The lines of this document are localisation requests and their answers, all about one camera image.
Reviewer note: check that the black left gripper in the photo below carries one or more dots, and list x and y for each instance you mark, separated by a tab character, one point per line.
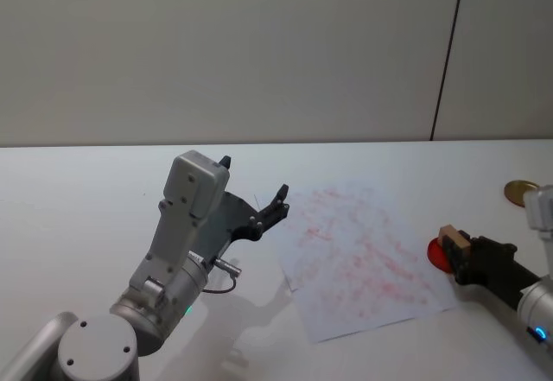
224	221

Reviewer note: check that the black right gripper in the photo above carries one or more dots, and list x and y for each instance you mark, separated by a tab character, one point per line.
492	264

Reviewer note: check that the wooden stamp block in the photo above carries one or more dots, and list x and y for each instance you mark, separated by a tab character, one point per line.
449	230

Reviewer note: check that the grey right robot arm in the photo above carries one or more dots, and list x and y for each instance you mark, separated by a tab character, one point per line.
540	303

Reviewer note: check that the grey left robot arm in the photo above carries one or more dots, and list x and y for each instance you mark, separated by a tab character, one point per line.
173	234

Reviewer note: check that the round red ink pad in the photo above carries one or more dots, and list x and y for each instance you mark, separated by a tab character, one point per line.
436	255

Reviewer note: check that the round gold lid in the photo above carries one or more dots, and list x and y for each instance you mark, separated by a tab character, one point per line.
516	191

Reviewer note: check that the white paper with red marks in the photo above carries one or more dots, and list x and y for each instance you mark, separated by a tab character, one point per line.
358	260

